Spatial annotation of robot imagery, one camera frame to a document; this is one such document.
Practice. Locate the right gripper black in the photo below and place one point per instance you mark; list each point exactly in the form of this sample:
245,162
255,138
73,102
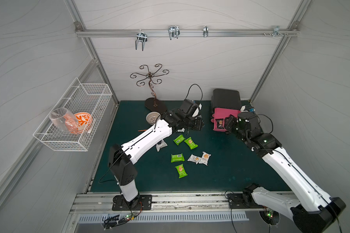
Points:
229,123

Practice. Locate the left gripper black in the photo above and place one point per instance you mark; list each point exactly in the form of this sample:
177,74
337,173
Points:
197,124

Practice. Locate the green cookie pack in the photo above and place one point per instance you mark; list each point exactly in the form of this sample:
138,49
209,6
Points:
181,171
192,145
179,139

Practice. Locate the black cookie pack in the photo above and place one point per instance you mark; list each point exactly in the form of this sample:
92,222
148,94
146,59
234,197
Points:
219,124

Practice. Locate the black pink drawer cabinet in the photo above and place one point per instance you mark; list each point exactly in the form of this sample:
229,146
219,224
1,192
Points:
224,103

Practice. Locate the green cookie pack barcode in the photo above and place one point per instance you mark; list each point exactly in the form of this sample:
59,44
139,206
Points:
177,158

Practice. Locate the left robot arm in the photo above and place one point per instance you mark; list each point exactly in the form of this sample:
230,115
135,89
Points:
122,158

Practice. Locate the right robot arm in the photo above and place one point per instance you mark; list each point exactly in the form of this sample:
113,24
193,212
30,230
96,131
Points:
312,209

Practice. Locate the brown metal hook stand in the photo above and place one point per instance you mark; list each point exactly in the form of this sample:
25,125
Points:
152,79

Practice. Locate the white patterned small bowl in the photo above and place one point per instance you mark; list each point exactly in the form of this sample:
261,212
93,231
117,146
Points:
153,117

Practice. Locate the white cookie pack lower left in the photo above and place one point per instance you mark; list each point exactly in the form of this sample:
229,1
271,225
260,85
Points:
194,159

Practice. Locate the green mat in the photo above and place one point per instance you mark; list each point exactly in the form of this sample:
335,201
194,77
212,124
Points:
232,166

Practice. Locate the white cookie pack lower right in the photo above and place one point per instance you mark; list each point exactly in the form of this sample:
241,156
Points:
205,158

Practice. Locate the green cookie pack bottom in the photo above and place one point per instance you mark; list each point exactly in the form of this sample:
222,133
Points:
181,171

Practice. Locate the orange patterned bowl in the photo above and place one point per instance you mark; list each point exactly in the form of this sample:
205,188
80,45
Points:
85,123

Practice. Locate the clear glass cup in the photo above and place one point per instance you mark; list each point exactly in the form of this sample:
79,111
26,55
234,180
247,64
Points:
64,120

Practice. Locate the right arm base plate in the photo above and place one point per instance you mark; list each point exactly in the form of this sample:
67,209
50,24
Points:
236,201

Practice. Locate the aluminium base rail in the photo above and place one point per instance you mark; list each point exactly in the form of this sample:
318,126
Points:
162,202

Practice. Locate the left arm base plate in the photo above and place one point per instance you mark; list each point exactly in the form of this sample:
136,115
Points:
141,202

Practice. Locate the white wire basket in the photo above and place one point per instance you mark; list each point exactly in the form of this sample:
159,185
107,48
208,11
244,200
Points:
92,98

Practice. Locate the aluminium top rail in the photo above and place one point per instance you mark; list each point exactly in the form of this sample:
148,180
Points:
157,33

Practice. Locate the white vented cable duct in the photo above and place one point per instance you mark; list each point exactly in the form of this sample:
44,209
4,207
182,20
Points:
170,217

